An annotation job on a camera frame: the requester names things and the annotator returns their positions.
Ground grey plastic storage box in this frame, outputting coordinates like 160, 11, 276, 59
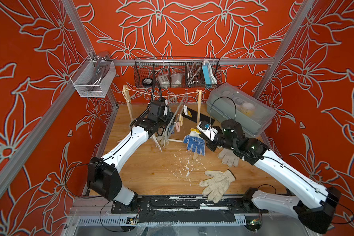
206, 83, 276, 138

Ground dirty white glove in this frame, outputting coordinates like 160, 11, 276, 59
217, 149, 240, 167
199, 170, 236, 204

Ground peach clothespin clip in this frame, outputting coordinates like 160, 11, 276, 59
178, 114, 183, 126

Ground white cotton glove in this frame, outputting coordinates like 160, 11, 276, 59
151, 130, 174, 152

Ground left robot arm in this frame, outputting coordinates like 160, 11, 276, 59
87, 81, 175, 209

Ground black tool case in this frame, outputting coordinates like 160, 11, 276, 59
185, 108, 215, 126

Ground dirty white glove front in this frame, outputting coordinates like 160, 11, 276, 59
199, 170, 236, 204

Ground white clothespin clip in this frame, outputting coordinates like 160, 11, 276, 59
183, 105, 188, 116

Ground metal flexible hose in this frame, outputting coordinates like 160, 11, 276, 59
185, 62, 203, 86

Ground clear plastic wall bin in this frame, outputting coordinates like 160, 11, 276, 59
70, 56, 116, 98

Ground blue dotted glove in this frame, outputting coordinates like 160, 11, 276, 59
183, 128, 206, 156

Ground light blue box in basket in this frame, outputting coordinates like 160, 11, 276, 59
201, 60, 217, 85

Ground black wire basket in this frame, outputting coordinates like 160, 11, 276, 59
134, 57, 223, 89

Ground pink clothespin clip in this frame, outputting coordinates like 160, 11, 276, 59
174, 122, 181, 132

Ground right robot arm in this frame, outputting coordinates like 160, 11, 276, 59
197, 119, 341, 234

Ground white dice block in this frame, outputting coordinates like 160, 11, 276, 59
156, 74, 170, 87

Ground dirty white glove right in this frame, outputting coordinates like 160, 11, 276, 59
217, 149, 240, 167

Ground wooden drying rack stand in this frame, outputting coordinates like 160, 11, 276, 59
122, 85, 202, 142

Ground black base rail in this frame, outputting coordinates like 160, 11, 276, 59
111, 195, 268, 225

